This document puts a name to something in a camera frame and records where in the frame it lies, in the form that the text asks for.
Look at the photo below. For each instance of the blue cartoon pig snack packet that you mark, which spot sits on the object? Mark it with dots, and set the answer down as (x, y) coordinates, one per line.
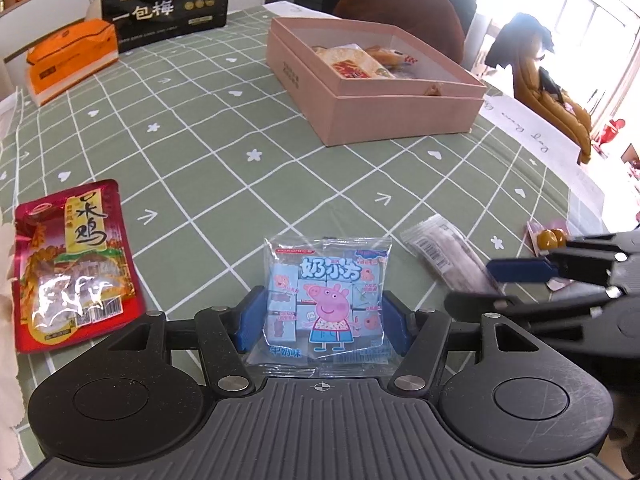
(325, 300)

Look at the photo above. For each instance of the orange box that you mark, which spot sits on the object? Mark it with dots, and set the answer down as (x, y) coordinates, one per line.
(70, 60)

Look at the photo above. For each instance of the brown chair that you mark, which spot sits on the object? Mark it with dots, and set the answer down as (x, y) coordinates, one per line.
(400, 10)

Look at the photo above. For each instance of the red toy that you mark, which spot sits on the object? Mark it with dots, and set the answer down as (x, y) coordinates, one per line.
(610, 132)

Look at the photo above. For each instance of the red chicken snack packet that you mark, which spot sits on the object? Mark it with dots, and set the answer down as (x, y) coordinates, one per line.
(75, 265)

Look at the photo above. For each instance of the red label cracker packet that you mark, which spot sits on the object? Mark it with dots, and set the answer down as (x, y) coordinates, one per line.
(355, 67)

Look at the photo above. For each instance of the pink cardboard box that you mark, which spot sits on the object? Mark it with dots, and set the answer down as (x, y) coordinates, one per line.
(400, 110)

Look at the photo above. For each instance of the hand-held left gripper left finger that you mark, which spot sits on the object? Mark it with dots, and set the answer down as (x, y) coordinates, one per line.
(252, 320)

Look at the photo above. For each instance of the dark bar snack packet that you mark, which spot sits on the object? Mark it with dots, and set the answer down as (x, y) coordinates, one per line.
(450, 255)

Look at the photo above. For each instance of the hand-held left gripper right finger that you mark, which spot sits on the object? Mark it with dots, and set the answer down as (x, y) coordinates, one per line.
(396, 325)

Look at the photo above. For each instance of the small yellow candy packet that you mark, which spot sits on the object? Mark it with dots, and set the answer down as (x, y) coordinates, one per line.
(547, 237)

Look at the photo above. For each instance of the black printed bag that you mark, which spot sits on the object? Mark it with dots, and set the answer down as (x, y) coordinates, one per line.
(160, 5)

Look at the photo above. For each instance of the green checked tablecloth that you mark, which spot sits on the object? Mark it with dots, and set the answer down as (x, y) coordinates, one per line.
(210, 160)

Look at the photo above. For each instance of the orange snack packet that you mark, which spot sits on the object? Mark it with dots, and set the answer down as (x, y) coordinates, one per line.
(392, 56)

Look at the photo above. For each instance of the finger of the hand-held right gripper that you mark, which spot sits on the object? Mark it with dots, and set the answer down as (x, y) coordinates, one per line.
(480, 307)
(520, 270)

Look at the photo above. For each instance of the chair draped with clothes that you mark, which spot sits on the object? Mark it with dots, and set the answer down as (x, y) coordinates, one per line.
(535, 80)

